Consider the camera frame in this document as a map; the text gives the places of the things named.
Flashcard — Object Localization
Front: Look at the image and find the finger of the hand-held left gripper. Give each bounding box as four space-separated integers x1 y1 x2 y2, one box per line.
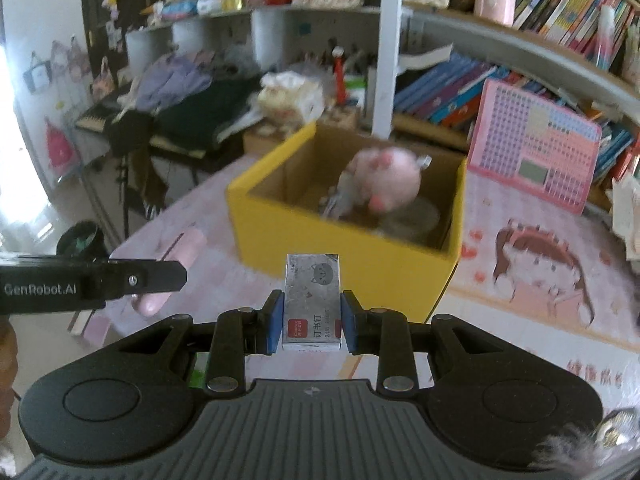
106 259 188 303

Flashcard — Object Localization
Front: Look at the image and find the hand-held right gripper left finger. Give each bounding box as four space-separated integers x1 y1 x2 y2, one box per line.
112 290 286 393

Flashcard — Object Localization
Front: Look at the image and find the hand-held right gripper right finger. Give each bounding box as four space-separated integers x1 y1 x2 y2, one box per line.
340 290 518 395

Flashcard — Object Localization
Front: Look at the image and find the grey staple box red label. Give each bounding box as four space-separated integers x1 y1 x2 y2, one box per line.
282 252 346 353

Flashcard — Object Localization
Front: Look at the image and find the yellow cardboard box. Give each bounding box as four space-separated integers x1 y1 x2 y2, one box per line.
226 121 468 323

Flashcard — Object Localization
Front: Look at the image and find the clear tape roll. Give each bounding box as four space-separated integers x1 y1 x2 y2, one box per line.
377 197 441 241

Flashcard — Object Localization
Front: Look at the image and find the pink plush pig toy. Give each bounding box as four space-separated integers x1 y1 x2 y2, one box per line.
345 147 433 213

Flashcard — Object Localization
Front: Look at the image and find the person's left forearm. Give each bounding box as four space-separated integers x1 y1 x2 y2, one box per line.
0 317 17 406

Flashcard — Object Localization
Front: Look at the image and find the red hanging bag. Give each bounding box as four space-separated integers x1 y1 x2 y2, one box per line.
44 117 81 173

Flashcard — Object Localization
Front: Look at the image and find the electronic piano keyboard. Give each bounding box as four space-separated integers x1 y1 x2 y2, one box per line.
74 102 131 135

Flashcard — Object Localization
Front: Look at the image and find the pile of dark clothes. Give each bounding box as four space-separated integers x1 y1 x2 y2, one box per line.
107 80 261 156

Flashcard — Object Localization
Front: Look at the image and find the pink printed tablecloth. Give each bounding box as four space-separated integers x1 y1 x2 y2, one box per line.
75 145 640 411

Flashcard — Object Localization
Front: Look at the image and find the purple cloth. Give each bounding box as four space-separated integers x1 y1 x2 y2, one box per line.
135 55 213 111

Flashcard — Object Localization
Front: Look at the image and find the pink hanging bag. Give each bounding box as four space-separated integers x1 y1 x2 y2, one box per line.
92 57 117 106

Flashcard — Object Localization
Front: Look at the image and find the blue white hanging bag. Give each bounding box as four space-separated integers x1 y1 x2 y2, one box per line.
24 51 53 93

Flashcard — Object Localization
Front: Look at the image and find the tissue pack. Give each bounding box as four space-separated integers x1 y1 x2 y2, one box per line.
257 71 326 126

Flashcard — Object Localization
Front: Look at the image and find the white green pen box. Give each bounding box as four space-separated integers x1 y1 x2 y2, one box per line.
345 75 368 108

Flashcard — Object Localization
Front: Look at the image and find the pink learning tablet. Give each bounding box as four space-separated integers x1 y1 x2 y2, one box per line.
467 79 603 216

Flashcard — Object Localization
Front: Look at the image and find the grey fluffy charm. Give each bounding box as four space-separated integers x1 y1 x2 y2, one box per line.
532 410 640 480

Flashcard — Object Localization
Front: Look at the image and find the white bookshelf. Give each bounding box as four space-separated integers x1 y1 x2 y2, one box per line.
125 0 640 151

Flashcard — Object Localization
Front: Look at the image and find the messy stack of papers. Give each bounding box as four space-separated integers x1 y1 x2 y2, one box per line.
610 160 640 261

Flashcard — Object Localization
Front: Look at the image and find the row of slim blue books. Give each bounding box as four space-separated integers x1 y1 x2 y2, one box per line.
592 120 640 181

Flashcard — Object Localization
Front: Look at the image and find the row of thin colourful books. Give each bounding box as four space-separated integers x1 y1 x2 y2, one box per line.
512 0 640 56

